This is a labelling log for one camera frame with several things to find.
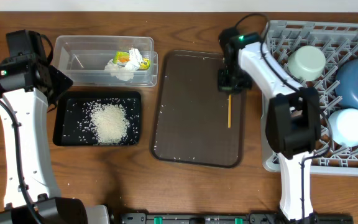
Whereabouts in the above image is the wooden chopstick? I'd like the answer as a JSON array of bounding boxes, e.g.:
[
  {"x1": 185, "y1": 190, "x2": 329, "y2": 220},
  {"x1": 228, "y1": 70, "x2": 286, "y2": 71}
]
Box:
[{"x1": 227, "y1": 95, "x2": 232, "y2": 129}]

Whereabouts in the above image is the yellow green snack wrapper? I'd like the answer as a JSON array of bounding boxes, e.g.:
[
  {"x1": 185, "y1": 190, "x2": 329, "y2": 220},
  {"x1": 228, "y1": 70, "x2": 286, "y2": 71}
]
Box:
[{"x1": 112, "y1": 52, "x2": 150, "y2": 70}]

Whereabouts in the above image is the pile of white rice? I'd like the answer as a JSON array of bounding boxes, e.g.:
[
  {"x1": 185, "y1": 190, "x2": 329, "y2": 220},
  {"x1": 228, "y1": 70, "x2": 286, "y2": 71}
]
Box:
[{"x1": 62, "y1": 98, "x2": 140, "y2": 146}]

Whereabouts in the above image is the mint green bowl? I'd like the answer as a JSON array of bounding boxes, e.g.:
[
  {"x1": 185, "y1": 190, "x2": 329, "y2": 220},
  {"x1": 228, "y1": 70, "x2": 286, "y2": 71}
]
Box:
[{"x1": 288, "y1": 45, "x2": 326, "y2": 81}]

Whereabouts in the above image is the white tissue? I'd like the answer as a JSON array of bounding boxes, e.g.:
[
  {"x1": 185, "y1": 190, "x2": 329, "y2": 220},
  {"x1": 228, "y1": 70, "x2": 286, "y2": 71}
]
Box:
[
  {"x1": 104, "y1": 62, "x2": 137, "y2": 81},
  {"x1": 124, "y1": 48, "x2": 143, "y2": 71}
]

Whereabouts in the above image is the light blue small plate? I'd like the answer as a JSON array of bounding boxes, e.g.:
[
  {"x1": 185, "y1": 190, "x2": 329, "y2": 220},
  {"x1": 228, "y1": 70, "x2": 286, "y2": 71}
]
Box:
[{"x1": 328, "y1": 108, "x2": 358, "y2": 147}]

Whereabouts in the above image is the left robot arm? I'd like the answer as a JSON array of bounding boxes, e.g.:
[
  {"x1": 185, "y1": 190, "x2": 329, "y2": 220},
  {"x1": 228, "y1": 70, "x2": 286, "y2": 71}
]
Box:
[{"x1": 0, "y1": 52, "x2": 110, "y2": 223}]

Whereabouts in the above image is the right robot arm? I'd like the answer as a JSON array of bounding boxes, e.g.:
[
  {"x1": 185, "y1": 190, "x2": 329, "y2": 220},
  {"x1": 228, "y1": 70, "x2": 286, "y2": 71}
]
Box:
[{"x1": 218, "y1": 27, "x2": 321, "y2": 223}]

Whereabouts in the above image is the black waste tray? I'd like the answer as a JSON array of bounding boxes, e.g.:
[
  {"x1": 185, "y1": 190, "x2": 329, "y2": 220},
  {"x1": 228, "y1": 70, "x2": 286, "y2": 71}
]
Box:
[{"x1": 52, "y1": 90, "x2": 142, "y2": 147}]

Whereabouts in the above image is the grey dishwasher rack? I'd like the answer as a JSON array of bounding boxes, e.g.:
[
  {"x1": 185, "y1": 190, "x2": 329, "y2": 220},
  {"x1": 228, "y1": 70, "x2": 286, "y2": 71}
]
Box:
[{"x1": 264, "y1": 20, "x2": 358, "y2": 176}]

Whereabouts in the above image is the clear plastic bin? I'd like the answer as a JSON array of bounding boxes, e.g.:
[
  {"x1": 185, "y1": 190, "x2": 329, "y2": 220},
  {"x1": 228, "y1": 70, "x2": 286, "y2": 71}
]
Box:
[{"x1": 52, "y1": 35, "x2": 158, "y2": 87}]

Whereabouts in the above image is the dark brown serving tray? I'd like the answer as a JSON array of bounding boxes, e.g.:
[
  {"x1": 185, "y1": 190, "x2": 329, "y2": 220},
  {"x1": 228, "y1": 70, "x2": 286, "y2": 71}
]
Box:
[{"x1": 150, "y1": 50, "x2": 246, "y2": 168}]

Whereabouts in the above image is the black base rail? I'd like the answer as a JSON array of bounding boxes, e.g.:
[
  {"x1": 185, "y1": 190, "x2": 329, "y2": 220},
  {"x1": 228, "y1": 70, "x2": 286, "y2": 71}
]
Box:
[{"x1": 120, "y1": 213, "x2": 354, "y2": 224}]

